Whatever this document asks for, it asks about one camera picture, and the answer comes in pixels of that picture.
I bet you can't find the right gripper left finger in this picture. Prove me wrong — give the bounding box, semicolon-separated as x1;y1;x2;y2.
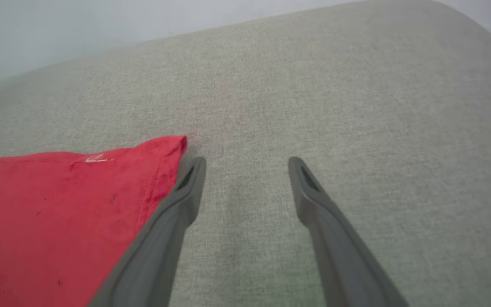
87;156;207;307

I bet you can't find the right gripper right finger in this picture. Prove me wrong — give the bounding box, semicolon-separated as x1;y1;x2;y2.
288;156;409;307

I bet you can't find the red and white shirt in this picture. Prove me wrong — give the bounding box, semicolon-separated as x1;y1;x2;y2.
0;122;188;307

